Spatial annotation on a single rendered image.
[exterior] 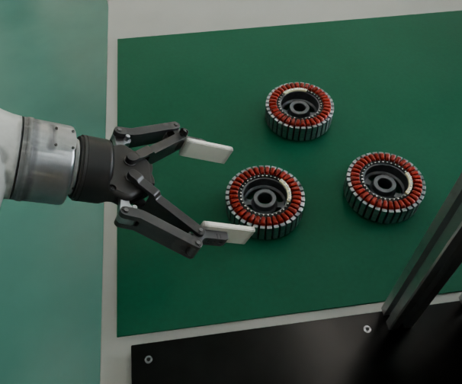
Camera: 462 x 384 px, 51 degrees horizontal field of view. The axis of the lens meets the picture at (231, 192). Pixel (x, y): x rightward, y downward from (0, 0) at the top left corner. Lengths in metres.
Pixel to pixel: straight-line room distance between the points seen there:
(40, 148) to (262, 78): 0.50
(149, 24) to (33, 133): 0.58
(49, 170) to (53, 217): 1.19
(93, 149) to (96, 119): 1.44
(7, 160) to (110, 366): 0.27
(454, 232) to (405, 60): 0.60
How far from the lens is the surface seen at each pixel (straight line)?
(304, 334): 0.61
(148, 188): 0.56
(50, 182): 0.53
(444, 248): 0.47
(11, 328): 1.56
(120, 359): 0.63
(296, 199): 0.68
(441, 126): 0.89
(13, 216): 1.77
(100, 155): 0.54
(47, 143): 0.53
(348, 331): 0.62
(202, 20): 1.06
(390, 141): 0.84
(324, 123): 0.79
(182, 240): 0.54
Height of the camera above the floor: 1.33
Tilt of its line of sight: 53 degrees down
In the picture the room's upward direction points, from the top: straight up
